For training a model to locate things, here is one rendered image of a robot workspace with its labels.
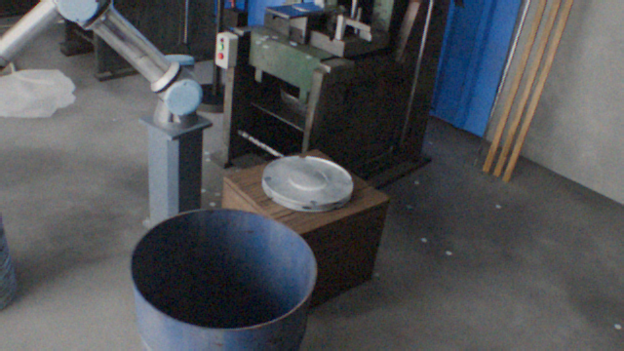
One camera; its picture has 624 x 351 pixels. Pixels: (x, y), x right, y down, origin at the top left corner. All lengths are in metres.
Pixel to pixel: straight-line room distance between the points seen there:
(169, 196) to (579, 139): 2.13
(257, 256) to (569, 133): 2.08
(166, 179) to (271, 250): 0.63
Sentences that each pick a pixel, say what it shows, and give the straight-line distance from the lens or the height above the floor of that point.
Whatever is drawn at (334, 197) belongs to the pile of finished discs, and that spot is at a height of 0.38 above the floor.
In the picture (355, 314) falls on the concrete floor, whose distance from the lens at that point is 1.85.
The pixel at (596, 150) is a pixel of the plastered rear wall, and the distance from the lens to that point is 3.10.
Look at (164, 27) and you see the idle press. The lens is 3.68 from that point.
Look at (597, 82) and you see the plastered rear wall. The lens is 3.02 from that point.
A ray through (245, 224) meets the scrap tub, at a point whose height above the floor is 0.44.
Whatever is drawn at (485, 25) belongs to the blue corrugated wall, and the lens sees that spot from 3.14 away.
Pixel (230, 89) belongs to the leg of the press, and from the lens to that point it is 2.37.
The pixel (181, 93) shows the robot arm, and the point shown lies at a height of 0.64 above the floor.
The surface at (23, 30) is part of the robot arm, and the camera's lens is 1.77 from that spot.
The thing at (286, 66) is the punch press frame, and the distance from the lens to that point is 2.17.
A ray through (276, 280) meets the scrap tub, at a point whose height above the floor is 0.30.
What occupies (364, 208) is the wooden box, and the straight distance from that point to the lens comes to 1.72.
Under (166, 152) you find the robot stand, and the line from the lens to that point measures 1.88.
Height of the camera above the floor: 1.28
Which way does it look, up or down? 30 degrees down
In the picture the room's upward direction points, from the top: 8 degrees clockwise
